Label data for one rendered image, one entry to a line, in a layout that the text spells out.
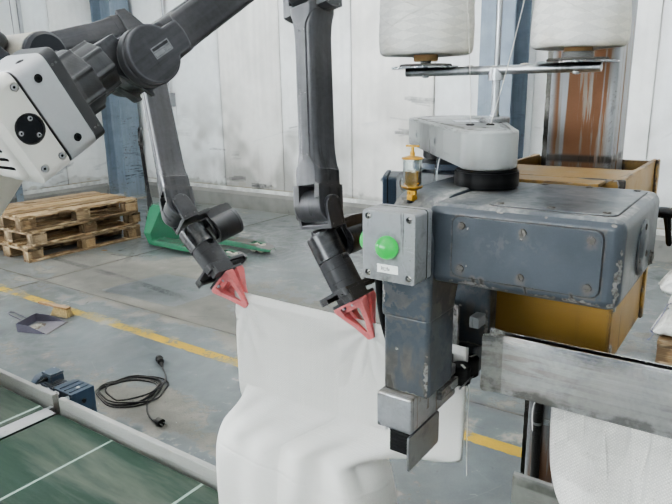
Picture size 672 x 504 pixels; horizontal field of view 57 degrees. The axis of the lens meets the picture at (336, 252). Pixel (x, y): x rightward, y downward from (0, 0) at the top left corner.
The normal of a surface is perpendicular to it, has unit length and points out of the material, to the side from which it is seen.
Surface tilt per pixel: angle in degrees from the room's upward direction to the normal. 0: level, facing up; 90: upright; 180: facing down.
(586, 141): 90
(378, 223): 90
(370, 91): 90
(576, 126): 90
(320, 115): 79
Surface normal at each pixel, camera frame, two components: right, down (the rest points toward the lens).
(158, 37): 0.71, -0.01
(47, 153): 0.79, 0.15
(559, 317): -0.57, 0.22
